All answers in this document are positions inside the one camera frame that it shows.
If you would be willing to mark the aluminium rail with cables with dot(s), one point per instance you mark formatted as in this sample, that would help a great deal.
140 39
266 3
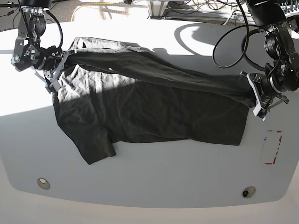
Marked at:
208 15

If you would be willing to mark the table grommet hole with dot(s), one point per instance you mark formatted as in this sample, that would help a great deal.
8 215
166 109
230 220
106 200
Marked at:
248 192
43 183

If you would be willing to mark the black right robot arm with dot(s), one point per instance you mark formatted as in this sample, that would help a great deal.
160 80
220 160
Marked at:
27 50

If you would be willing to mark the dark grey T-shirt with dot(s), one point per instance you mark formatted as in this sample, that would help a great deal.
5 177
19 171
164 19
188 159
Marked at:
113 92

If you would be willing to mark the left table grommet hole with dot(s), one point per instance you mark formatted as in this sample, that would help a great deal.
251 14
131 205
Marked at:
43 183

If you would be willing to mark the red tape rectangle marking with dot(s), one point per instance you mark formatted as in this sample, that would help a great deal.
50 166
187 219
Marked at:
271 145

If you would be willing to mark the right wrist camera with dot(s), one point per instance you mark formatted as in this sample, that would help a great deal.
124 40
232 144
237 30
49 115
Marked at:
52 86

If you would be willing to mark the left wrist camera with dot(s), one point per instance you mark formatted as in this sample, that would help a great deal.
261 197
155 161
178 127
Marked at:
260 112

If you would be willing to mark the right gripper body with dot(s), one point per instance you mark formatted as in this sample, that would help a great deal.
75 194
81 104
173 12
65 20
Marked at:
56 69

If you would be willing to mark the right table grommet hole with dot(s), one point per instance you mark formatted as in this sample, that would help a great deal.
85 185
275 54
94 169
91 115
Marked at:
248 192

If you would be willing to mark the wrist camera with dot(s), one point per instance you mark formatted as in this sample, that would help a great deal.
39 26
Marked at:
260 112
52 86

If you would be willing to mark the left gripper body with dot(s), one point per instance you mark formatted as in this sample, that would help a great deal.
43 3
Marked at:
266 94

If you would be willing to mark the aluminium frame post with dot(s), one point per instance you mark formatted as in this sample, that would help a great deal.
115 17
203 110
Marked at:
156 8

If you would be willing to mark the black tripod stand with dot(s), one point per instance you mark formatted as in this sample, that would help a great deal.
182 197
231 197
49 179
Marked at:
6 16

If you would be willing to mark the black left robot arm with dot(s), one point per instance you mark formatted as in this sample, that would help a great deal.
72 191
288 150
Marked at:
284 74

